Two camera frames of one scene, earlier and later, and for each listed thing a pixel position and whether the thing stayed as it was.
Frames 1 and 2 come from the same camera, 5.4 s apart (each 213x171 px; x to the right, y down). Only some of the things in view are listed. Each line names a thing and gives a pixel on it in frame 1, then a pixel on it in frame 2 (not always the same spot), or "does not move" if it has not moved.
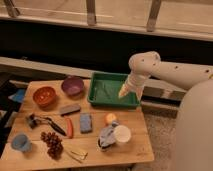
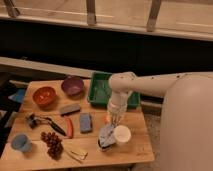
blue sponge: x=85 y=123 does not move
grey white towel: x=107 y=134 does not move
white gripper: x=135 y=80 to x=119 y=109
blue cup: x=21 y=143 does not move
